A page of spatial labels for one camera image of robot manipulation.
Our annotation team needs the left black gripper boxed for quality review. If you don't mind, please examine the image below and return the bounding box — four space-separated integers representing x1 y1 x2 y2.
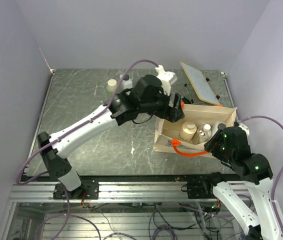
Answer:
140 88 186 124

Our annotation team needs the beige round lid bottle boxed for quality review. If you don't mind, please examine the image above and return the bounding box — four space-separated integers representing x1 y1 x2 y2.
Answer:
179 121 197 143

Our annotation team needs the beige canvas tote bag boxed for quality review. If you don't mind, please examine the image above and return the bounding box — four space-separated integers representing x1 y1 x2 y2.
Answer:
153 104 237 158

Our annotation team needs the white bottle grey cap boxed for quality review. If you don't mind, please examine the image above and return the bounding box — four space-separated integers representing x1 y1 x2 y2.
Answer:
120 74 133 91
211 121 226 137

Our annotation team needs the beige cap bottle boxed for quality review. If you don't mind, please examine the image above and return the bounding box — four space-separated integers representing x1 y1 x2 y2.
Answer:
106 79 117 93

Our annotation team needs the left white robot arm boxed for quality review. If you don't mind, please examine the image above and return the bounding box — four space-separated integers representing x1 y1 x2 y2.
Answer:
37 71 185 199

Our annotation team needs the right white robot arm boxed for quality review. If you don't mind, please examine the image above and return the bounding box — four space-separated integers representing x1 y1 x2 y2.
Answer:
201 123 283 240

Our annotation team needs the clear silver top bottle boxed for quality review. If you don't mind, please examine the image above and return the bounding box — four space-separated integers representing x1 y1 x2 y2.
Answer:
192 129 207 145

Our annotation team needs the small white cap bottle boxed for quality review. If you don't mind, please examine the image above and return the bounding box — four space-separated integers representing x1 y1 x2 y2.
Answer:
203 123 212 141

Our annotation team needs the white board wooden edge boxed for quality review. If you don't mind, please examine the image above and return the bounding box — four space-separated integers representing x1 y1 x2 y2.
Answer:
180 62 221 106

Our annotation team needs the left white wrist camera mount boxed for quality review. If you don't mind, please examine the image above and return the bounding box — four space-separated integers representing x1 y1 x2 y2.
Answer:
155 65 177 96

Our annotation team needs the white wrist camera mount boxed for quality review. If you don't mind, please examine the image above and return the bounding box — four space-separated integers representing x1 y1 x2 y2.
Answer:
234 121 250 136
155 65 177 96

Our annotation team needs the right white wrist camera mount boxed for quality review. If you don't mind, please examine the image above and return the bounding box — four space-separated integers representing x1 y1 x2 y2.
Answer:
234 121 250 136

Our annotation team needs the aluminium rail frame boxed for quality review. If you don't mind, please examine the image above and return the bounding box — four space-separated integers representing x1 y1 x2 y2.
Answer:
8 69 255 240

